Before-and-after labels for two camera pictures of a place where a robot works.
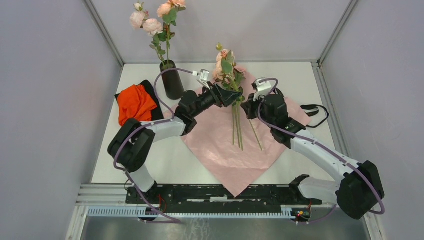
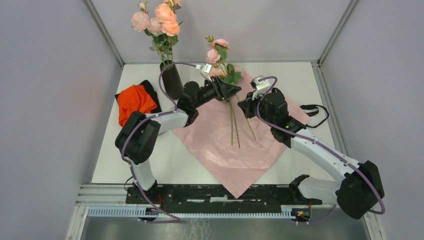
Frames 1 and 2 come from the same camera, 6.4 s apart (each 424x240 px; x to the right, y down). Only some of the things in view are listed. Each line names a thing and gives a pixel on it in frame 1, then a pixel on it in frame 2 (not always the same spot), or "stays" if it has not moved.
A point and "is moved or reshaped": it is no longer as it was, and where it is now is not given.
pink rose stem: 255,134 is moved or reshaped
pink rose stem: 229,73 is moved or reshaped
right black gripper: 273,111 stays
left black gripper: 227,97 to 223,90
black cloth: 157,113 stays
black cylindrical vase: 174,88 stays
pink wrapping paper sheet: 241,150 stays
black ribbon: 308,107 stays
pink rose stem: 139,19 stays
